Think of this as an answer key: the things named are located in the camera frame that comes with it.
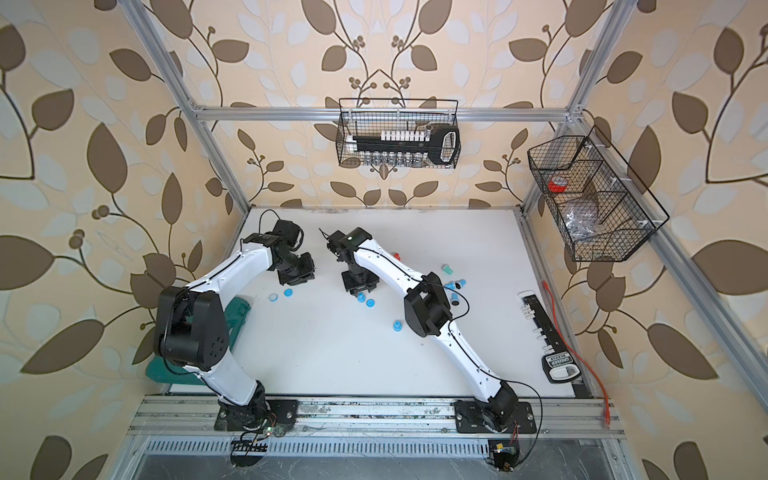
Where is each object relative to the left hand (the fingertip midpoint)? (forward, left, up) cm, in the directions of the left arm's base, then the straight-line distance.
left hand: (308, 272), depth 90 cm
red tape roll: (+14, -71, +24) cm, 76 cm away
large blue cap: (-5, -19, -11) cm, 22 cm away
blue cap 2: (-4, -16, -8) cm, 18 cm away
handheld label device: (-24, -73, -9) cm, 77 cm away
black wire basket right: (+9, -79, +23) cm, 83 cm away
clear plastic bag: (+1, -73, +24) cm, 77 cm away
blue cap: (-1, +9, -10) cm, 14 cm away
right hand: (-3, -16, -7) cm, 18 cm away
